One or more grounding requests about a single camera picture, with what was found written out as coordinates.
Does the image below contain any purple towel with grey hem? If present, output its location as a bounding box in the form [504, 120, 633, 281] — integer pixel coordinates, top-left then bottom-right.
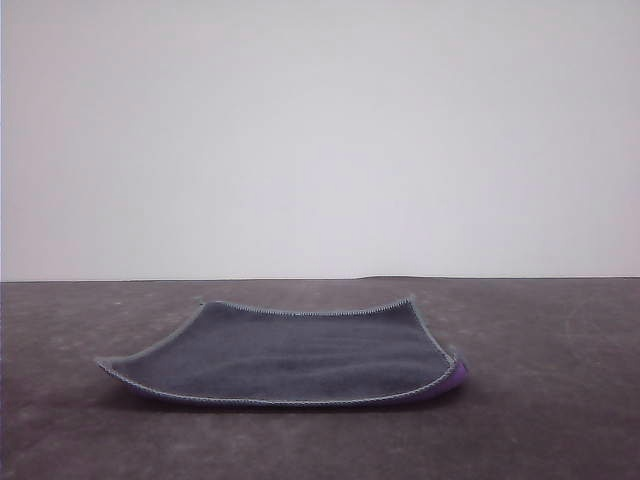
[94, 294, 472, 408]

